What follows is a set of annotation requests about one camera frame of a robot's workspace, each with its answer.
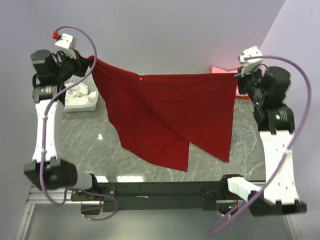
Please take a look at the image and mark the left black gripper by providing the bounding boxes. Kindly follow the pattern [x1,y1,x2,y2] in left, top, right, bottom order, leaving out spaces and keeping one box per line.
[53,49,91,83]

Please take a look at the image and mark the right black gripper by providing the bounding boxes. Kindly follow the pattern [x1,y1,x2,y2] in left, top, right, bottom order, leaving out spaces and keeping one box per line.
[235,64,267,106]

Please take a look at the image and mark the red t shirt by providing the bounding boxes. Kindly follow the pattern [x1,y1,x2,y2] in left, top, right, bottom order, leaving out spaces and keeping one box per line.
[92,60,237,172]

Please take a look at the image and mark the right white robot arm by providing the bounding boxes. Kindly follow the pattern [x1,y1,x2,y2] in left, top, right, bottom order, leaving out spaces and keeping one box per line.
[219,66,307,217]

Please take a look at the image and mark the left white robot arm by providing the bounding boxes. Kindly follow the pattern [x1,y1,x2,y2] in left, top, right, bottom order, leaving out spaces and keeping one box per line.
[23,49,100,201]

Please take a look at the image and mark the orange folded t shirt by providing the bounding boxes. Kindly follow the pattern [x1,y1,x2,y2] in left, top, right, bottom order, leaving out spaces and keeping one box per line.
[236,95,250,100]

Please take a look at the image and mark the white crumpled t shirt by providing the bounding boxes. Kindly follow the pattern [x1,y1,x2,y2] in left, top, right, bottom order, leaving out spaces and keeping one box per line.
[65,83,98,107]

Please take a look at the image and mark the white plastic basket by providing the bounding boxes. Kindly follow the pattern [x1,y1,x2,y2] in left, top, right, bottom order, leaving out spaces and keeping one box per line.
[64,74,99,113]

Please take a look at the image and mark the pink folded t shirt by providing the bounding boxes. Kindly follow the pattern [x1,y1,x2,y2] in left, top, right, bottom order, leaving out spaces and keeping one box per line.
[211,66,241,98]

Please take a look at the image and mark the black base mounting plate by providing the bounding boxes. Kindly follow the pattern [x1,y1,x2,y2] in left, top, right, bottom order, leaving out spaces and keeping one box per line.
[70,181,249,216]

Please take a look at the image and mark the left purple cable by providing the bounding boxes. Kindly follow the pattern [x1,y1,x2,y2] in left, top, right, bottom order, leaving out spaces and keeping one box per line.
[38,25,119,221]

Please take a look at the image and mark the purple cable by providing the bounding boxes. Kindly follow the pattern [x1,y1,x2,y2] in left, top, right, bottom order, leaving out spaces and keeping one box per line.
[38,25,119,221]
[207,55,312,237]

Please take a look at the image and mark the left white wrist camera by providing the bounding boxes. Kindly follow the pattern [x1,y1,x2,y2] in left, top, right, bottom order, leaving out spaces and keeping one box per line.
[52,31,78,59]

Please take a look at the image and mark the aluminium frame rail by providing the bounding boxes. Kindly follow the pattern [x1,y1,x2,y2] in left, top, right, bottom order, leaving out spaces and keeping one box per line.
[14,184,303,240]

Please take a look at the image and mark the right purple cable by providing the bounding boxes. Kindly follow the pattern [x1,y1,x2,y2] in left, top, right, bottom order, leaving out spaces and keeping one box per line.
[207,55,312,237]

